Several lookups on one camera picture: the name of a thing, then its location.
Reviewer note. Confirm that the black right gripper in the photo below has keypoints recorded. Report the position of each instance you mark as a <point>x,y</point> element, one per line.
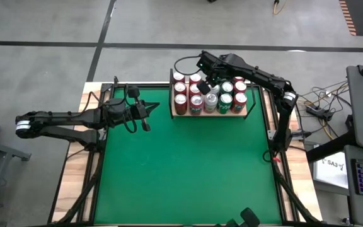
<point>221,67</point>

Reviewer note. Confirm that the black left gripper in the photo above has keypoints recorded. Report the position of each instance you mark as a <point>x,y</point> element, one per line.
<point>139,110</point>

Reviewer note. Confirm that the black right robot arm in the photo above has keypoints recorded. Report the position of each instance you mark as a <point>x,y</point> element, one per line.
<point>263,77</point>

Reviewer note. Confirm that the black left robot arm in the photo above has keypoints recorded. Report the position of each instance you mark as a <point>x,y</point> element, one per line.
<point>58,119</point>

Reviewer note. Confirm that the black support beam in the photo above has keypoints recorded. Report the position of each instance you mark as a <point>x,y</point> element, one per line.
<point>329,148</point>

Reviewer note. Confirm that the grey metal cart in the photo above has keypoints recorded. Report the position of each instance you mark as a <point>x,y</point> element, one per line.
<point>8,152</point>

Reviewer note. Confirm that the white SA3 sign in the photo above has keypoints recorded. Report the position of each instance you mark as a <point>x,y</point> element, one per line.
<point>329,173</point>

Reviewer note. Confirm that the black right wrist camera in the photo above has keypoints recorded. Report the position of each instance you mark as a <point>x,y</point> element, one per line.
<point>205,61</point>

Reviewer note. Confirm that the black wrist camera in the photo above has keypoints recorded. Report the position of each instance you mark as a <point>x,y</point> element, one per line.
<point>116,106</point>
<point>205,61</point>

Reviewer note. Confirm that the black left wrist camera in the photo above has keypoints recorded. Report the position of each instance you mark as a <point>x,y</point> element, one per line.
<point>116,106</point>

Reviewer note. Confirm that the wooden shelf with black frame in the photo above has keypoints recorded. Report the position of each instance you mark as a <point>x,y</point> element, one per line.
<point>214,115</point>

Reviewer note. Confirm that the grey metal bracket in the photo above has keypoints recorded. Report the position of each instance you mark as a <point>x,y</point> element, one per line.
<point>271,134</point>

